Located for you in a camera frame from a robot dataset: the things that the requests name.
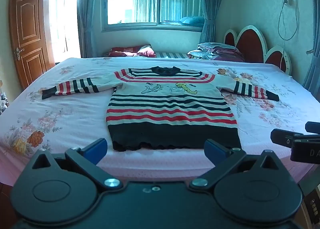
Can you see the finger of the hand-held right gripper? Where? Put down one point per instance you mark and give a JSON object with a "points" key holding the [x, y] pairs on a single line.
{"points": [[283, 137], [313, 127]]}

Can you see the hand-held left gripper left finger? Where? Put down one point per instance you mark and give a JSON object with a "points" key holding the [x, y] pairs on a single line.
{"points": [[96, 149]]}

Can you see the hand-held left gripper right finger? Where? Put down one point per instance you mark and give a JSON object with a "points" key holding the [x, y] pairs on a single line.
{"points": [[214, 149]]}

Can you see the striped knit sweater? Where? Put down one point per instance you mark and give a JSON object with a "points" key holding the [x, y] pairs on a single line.
{"points": [[170, 108]]}

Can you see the bed with floral sheet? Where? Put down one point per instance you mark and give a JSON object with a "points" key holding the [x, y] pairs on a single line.
{"points": [[62, 118]]}

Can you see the grey device with buttons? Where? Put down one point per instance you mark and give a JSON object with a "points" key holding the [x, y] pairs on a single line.
{"points": [[312, 204]]}

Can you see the stack of folded quilts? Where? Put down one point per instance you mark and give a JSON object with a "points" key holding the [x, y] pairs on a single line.
{"points": [[217, 51]]}

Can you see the red petal-shaped headboard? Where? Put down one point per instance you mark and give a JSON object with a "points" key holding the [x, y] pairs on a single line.
{"points": [[250, 43]]}

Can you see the dark red pillow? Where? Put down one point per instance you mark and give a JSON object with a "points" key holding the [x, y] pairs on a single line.
{"points": [[130, 50]]}

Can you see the clutter beside bed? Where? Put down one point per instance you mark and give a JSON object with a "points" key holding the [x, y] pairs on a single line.
{"points": [[3, 98]]}

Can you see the blue cushion on windowsill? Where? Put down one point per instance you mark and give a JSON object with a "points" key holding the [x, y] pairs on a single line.
{"points": [[192, 20]]}

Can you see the brown wooden door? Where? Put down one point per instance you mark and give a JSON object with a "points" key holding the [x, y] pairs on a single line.
{"points": [[28, 36]]}

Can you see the teal curtain beside door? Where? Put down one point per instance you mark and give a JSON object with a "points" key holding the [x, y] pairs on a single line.
{"points": [[87, 11]]}

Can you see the tied teal curtain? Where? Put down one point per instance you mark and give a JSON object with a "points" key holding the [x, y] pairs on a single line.
{"points": [[211, 6]]}

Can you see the wall socket with charger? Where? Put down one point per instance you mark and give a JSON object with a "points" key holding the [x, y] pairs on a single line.
{"points": [[285, 0]]}

